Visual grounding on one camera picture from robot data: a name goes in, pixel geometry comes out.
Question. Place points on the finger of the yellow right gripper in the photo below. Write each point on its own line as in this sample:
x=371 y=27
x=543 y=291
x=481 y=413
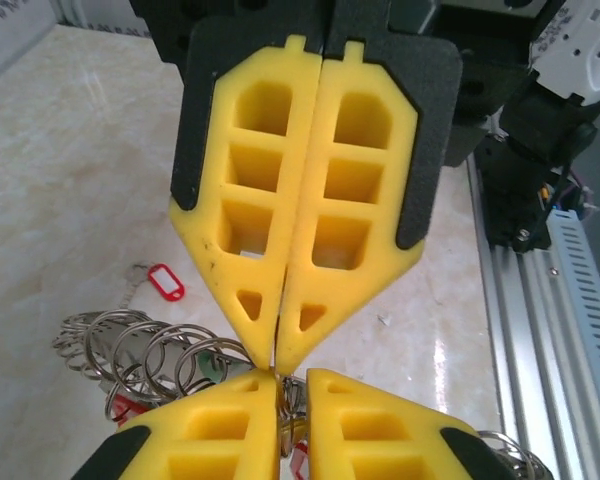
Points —
x=305 y=280
x=215 y=240

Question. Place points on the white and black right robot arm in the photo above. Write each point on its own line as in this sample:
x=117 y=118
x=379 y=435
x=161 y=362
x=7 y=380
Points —
x=570 y=45

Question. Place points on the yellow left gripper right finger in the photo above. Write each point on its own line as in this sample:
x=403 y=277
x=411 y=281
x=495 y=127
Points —
x=380 y=430

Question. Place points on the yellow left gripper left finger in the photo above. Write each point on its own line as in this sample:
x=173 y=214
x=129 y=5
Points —
x=205 y=430

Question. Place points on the key with green tag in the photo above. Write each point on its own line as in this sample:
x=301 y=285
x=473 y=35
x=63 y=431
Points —
x=210 y=365

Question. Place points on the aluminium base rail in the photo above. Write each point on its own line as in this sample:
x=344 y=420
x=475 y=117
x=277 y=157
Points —
x=520 y=350

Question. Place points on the key with red tag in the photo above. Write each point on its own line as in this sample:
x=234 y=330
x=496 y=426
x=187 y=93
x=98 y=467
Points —
x=165 y=282
x=125 y=407

